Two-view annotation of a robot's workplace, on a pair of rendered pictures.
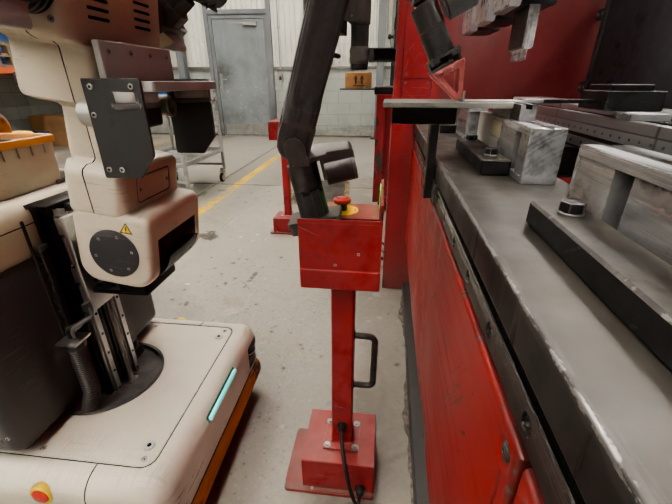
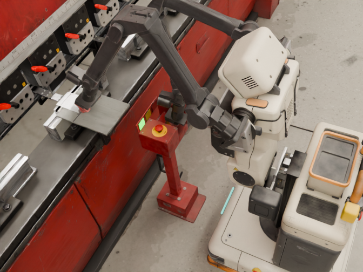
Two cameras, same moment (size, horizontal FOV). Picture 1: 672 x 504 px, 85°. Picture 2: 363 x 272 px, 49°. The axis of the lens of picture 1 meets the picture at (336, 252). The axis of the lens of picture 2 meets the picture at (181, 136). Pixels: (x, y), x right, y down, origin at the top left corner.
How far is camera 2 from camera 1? 2.26 m
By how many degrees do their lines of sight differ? 100
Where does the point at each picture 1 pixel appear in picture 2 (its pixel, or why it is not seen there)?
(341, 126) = not seen: outside the picture
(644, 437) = (176, 25)
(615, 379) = (172, 29)
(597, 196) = (132, 46)
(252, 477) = (219, 205)
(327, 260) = not seen: hidden behind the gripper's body
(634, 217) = (139, 39)
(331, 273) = not seen: hidden behind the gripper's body
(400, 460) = (152, 195)
